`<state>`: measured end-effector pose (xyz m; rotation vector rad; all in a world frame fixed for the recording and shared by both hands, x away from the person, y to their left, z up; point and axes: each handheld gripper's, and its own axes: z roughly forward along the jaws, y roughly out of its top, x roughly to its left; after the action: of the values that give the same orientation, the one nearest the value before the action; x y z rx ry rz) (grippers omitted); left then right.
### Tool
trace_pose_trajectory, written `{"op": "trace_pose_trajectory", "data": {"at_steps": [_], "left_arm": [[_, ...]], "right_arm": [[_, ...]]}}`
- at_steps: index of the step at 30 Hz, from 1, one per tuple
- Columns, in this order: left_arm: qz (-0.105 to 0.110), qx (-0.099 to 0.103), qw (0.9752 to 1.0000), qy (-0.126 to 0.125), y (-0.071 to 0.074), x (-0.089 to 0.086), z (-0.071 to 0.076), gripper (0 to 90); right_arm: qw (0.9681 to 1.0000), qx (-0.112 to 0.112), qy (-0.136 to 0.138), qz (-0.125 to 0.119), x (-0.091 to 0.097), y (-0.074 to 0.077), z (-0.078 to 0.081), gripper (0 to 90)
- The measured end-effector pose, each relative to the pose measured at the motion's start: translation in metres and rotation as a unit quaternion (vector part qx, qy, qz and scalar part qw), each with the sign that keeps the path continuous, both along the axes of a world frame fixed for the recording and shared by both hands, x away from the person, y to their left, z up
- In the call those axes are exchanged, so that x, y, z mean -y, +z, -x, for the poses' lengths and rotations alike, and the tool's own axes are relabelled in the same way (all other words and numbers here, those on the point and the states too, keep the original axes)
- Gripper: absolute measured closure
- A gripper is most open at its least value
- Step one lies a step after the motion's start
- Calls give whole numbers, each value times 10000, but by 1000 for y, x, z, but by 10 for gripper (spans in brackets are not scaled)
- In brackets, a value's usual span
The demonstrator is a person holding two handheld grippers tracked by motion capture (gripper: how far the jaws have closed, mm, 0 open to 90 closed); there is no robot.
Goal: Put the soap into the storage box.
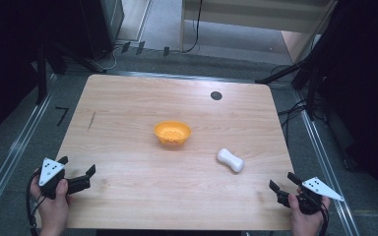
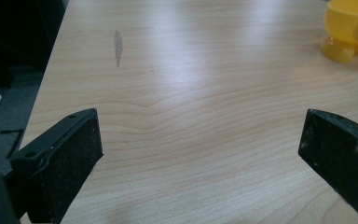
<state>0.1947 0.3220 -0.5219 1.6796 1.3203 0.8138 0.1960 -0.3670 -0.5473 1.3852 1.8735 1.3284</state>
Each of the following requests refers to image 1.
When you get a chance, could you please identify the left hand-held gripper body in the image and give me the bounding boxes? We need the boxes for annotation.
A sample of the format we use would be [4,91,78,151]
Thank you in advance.
[37,157,69,201]

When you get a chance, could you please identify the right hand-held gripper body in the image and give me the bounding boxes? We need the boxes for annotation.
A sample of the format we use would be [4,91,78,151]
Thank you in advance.
[287,176,346,216]

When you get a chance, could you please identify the person's right hand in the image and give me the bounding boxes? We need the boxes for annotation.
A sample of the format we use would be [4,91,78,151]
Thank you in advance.
[287,187,332,236]

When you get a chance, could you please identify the person's left hand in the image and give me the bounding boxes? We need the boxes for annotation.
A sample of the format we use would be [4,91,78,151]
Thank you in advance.
[30,168,72,236]

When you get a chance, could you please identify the white soap bar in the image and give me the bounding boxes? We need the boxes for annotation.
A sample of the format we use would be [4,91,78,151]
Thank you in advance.
[216,147,246,174]

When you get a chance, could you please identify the black metal stand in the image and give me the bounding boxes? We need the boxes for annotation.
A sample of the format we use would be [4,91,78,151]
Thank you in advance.
[34,38,67,106]
[255,48,329,122]

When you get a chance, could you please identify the orange plastic bowl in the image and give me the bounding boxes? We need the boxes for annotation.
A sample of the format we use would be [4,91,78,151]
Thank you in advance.
[153,120,193,148]

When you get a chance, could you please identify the dark cabinet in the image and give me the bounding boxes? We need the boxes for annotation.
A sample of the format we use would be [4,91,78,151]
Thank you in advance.
[78,0,126,62]

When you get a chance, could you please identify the metal floor rail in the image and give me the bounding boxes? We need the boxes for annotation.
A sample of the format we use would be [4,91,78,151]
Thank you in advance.
[0,73,58,227]
[293,89,362,236]

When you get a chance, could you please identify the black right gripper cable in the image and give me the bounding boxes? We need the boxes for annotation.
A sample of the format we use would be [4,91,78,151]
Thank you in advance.
[318,201,331,236]

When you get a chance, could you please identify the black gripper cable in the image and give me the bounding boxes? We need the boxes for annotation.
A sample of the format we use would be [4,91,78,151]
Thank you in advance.
[318,201,331,236]
[25,170,47,236]

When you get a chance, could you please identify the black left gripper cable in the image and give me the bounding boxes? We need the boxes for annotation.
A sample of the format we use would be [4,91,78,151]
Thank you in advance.
[25,170,47,236]

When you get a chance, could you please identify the black floor cables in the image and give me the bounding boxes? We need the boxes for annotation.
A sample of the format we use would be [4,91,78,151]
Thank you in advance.
[277,97,309,146]

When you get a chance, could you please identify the white floor cable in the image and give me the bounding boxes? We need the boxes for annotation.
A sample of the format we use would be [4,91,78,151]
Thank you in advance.
[91,44,123,73]

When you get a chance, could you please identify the light wooden furniture frame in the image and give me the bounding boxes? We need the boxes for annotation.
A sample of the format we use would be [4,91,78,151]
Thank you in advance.
[179,0,339,64]

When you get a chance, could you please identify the black hanging cable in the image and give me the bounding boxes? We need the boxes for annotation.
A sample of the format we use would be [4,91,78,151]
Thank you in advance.
[180,0,205,54]

